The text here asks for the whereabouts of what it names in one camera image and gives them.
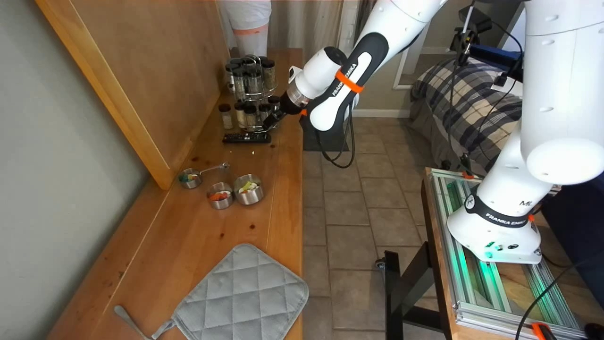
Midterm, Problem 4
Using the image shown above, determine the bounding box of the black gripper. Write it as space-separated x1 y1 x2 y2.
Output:
258 92 305 133

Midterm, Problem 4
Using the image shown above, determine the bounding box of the chrome rotating seasoning rack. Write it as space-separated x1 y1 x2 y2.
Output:
222 54 284 137

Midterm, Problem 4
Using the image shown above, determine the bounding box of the small spice jar black lid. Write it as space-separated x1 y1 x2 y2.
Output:
216 101 233 129

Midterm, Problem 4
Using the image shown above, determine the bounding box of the dark floor mat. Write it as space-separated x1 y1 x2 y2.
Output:
301 118 348 152

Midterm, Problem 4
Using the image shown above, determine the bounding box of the beige curtain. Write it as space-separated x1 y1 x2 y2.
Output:
269 0 365 118

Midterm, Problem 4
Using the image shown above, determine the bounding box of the framed plywood board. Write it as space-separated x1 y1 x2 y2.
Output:
33 0 231 192

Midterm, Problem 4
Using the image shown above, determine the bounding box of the grey quilted pot holder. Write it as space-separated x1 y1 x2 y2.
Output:
169 241 311 340

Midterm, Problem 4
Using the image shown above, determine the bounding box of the bed with plaid blanket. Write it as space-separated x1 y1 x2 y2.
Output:
411 54 535 177

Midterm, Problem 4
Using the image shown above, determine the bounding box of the black metal stand leg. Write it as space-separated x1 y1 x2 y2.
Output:
375 241 454 340

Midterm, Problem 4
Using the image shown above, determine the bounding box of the metal utensil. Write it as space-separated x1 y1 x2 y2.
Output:
111 303 152 340

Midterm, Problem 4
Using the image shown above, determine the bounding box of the dark blue fabric furniture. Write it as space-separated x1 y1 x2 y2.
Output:
543 180 604 309

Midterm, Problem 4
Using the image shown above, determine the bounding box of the orange clamp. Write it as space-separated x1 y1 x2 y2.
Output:
528 318 552 340

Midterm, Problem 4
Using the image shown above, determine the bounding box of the orange velcro strap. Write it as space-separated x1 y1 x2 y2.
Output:
331 65 365 95

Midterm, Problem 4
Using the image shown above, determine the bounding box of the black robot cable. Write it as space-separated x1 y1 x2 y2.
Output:
309 118 358 169

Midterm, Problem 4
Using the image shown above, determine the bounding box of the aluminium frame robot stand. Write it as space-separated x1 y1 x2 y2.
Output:
420 165 590 340

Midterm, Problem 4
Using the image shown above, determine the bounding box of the black power cable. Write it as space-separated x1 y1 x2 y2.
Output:
511 256 586 340

